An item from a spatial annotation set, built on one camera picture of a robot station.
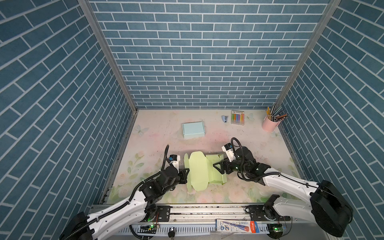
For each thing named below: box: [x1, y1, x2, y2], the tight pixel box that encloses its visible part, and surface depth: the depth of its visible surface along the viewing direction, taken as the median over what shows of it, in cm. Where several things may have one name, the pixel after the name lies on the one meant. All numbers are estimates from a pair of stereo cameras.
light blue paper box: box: [182, 121, 206, 139], surface depth 105 cm
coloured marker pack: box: [231, 110, 245, 126], surface depth 117 cm
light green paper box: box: [184, 151, 228, 194], surface depth 84 cm
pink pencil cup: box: [262, 116, 281, 132], surface depth 104 cm
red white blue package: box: [215, 218, 260, 233], surface depth 71 cm
